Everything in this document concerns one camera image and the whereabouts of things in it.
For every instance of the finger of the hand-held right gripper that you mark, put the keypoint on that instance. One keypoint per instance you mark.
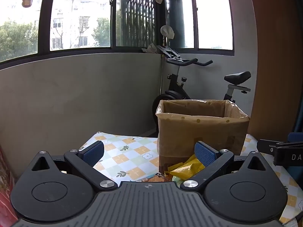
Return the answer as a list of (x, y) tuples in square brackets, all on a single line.
[(288, 157), (296, 137)]

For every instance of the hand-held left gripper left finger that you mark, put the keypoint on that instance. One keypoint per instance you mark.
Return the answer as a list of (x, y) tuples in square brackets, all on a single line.
[(91, 153)]

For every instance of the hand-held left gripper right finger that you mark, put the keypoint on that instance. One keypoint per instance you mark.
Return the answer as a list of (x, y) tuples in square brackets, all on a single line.
[(204, 153)]

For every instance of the brown cardboard box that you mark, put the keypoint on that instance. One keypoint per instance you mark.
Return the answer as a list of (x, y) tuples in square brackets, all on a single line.
[(201, 137)]

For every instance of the golden snack packet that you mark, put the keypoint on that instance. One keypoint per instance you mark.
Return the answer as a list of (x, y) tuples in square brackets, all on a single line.
[(190, 170)]

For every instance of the floral checked tablecloth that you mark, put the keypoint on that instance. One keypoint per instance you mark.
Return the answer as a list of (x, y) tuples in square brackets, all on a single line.
[(132, 151)]

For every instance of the black exercise bike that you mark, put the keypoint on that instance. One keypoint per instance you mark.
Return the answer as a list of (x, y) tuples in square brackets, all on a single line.
[(176, 85)]

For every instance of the wooden cabinet panel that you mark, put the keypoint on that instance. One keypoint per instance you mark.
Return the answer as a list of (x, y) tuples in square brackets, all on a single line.
[(274, 52)]

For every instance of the red patterned object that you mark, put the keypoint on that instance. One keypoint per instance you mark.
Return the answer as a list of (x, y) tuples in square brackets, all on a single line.
[(7, 194)]

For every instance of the crumpled beige rag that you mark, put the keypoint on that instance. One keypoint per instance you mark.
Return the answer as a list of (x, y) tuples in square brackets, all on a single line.
[(150, 48)]

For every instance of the white cloth on pole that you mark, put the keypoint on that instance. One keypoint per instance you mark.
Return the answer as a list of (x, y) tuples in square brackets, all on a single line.
[(167, 31)]

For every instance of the dark green column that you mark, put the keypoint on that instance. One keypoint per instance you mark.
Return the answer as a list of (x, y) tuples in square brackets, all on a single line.
[(175, 16)]

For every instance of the black framed window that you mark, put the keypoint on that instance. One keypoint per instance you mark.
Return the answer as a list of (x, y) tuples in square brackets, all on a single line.
[(45, 16)]

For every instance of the perforated metal screen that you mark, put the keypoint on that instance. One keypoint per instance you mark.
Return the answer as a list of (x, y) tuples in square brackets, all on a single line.
[(138, 16)]

